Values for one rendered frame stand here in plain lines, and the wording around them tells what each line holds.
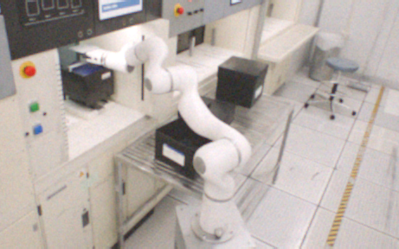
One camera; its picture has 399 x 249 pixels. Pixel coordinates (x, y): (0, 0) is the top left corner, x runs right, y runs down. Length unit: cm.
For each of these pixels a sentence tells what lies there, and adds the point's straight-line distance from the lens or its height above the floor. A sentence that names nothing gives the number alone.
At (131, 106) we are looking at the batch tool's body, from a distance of 213.
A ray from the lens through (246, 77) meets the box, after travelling 242.
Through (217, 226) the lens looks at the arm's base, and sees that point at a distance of 148.
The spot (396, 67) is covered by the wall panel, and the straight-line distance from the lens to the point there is 576.
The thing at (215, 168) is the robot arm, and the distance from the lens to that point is 123.
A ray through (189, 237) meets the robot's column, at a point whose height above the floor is 76.
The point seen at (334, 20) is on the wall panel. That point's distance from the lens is 572.
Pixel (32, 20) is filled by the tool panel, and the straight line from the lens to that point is 140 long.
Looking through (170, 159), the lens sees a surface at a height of 81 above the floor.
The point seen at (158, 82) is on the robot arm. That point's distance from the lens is 139.
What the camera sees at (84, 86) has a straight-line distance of 193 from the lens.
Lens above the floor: 187
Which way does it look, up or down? 30 degrees down
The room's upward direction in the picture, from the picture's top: 5 degrees clockwise
